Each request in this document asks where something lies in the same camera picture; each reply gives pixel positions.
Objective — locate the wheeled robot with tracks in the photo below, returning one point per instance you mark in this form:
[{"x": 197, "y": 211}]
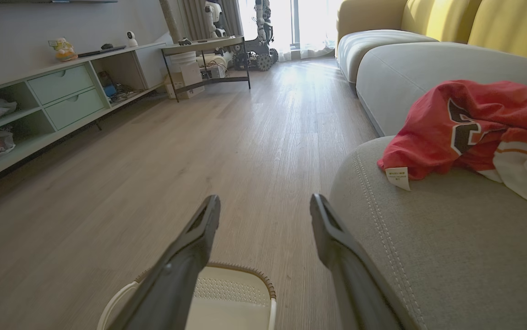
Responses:
[{"x": 259, "y": 46}]

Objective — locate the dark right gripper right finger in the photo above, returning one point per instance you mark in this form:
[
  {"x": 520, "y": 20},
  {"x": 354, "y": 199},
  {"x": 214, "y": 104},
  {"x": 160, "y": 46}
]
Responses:
[{"x": 350, "y": 275}]

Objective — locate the white humanoid robot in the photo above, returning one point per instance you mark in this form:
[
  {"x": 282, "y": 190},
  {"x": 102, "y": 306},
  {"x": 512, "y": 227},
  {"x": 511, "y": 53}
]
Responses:
[{"x": 214, "y": 18}]

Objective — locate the flat black remote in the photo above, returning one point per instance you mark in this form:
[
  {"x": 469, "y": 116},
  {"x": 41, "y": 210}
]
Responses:
[{"x": 101, "y": 51}]

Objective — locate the white plastic bucket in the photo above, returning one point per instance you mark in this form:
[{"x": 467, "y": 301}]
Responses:
[{"x": 183, "y": 58}]

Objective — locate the textured beige post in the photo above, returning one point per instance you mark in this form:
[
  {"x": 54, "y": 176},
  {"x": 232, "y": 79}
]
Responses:
[{"x": 170, "y": 20}]

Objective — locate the red white jersey shirt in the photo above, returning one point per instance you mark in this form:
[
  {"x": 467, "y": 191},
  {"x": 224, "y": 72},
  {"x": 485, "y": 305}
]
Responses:
[{"x": 465, "y": 119}]

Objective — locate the grey fabric sofa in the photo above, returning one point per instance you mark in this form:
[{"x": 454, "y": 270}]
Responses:
[{"x": 451, "y": 256}]

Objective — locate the white sheer curtain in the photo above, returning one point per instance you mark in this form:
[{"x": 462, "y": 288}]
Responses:
[{"x": 314, "y": 27}]

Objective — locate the white security camera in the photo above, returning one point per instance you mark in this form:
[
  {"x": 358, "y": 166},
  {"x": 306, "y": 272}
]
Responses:
[{"x": 131, "y": 39}]

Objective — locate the small dark round object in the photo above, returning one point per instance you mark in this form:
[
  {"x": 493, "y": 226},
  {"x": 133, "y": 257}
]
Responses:
[{"x": 107, "y": 46}]

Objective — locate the white laundry basket brown rim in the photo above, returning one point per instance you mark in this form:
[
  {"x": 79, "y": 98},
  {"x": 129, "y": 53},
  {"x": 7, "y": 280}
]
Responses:
[{"x": 231, "y": 298}]

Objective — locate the grey curtain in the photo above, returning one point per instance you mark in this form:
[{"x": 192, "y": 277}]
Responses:
[{"x": 194, "y": 16}]

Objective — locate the yellow sofa back cushion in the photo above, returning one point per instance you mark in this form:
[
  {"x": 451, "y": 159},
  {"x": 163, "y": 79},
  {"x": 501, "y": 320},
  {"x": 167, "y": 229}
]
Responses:
[
  {"x": 520, "y": 27},
  {"x": 437, "y": 18}
]

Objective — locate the pale green TV cabinet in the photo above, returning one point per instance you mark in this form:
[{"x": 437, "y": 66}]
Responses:
[{"x": 66, "y": 96}]

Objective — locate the white cardboard box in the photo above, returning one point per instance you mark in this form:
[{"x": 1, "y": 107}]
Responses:
[{"x": 190, "y": 78}]

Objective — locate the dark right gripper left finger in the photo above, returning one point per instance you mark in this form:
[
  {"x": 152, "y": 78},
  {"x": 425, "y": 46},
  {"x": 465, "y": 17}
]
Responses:
[{"x": 176, "y": 275}]

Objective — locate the colourful toy figure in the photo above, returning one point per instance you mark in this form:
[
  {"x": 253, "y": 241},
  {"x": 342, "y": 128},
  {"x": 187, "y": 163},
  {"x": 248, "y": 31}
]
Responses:
[{"x": 64, "y": 49}]

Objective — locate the black frame side table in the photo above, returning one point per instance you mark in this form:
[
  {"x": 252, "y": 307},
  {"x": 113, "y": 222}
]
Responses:
[{"x": 208, "y": 43}]

